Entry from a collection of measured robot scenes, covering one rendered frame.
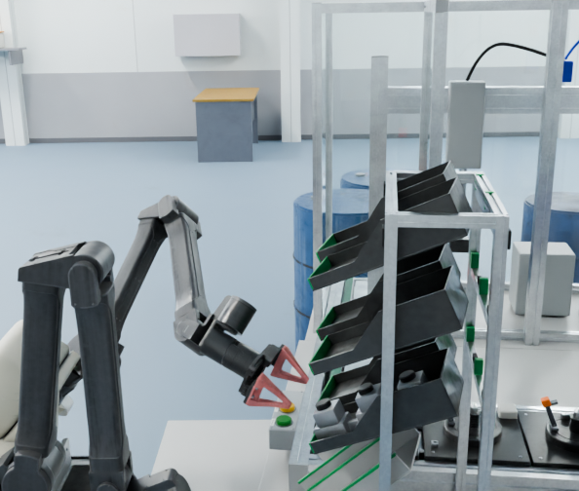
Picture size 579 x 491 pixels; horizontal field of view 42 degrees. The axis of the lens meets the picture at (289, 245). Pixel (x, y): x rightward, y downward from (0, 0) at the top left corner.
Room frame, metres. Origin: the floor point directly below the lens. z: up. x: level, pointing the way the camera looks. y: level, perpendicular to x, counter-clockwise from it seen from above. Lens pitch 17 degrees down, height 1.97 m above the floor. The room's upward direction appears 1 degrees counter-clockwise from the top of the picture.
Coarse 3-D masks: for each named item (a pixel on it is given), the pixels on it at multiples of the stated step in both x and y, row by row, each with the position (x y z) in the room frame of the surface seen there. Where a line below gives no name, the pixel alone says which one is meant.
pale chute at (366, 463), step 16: (400, 432) 1.30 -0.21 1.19; (416, 432) 1.29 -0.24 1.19; (368, 448) 1.32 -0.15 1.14; (400, 448) 1.30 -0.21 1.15; (416, 448) 1.24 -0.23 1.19; (352, 464) 1.33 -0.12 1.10; (368, 464) 1.32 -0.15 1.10; (400, 464) 1.17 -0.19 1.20; (320, 480) 1.35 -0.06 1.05; (336, 480) 1.34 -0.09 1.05; (352, 480) 1.33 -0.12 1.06; (368, 480) 1.19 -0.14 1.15
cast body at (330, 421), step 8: (320, 400) 1.28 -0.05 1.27; (328, 400) 1.27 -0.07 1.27; (336, 400) 1.27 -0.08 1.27; (320, 408) 1.26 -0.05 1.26; (328, 408) 1.25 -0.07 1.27; (336, 408) 1.25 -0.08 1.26; (320, 416) 1.25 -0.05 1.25; (328, 416) 1.24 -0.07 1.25; (336, 416) 1.24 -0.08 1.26; (344, 416) 1.26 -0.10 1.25; (320, 424) 1.25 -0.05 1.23; (328, 424) 1.25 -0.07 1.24; (336, 424) 1.24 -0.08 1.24; (344, 424) 1.24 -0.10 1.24; (352, 424) 1.25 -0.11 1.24; (320, 432) 1.25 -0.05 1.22; (328, 432) 1.25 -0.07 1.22; (336, 432) 1.24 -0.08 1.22; (344, 432) 1.24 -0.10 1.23
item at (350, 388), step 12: (444, 336) 1.38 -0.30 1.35; (408, 348) 1.45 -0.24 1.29; (420, 348) 1.32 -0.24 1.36; (432, 348) 1.31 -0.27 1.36; (444, 348) 1.34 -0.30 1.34; (456, 348) 1.42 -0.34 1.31; (372, 360) 1.47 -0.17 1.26; (396, 360) 1.33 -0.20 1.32; (348, 372) 1.49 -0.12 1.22; (360, 372) 1.48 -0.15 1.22; (372, 372) 1.34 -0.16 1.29; (336, 384) 1.49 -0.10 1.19; (348, 384) 1.46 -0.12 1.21; (360, 384) 1.44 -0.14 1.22; (372, 384) 1.34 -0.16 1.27; (324, 396) 1.42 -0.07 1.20; (336, 396) 1.43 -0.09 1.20; (348, 396) 1.36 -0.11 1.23
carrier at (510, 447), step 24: (480, 408) 1.71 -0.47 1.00; (504, 408) 1.73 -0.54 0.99; (432, 432) 1.66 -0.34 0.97; (456, 432) 1.63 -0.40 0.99; (480, 432) 1.62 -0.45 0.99; (504, 432) 1.65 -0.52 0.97; (432, 456) 1.55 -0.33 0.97; (456, 456) 1.55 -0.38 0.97; (504, 456) 1.55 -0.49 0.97; (528, 456) 1.55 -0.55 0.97
